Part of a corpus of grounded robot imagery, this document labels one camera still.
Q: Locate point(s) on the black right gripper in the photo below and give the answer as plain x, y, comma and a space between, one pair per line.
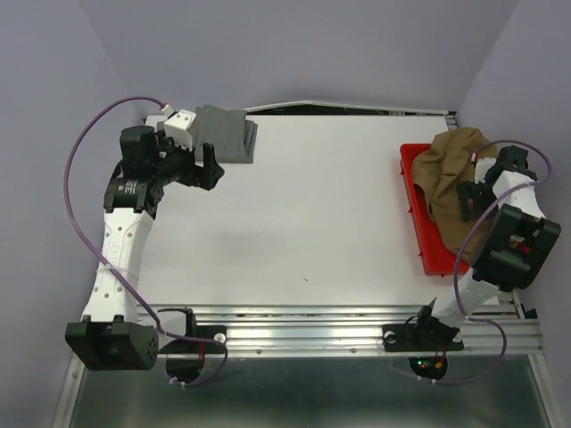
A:
467, 190

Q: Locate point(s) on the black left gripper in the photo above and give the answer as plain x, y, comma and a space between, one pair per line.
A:
205, 176

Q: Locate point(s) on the grey pleated skirt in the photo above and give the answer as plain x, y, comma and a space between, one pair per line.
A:
232, 135

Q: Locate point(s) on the tan brown skirt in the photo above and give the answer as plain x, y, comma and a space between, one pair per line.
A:
439, 169

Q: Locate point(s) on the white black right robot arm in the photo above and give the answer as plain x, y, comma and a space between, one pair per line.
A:
514, 246

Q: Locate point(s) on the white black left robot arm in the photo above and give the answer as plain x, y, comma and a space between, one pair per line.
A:
109, 335

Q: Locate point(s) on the red plastic tray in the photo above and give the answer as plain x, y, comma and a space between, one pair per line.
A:
435, 258

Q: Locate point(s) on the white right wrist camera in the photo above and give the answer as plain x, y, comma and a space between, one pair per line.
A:
481, 166

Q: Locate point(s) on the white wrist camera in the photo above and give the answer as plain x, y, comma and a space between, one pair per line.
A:
177, 127
481, 166

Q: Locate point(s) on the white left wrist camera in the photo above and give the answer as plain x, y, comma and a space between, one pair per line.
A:
177, 127

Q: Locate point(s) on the aluminium rail frame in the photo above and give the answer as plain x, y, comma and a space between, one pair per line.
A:
335, 331

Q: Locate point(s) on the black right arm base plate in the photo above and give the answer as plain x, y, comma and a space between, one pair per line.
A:
409, 338

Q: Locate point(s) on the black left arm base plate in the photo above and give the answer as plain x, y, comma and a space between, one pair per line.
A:
208, 339

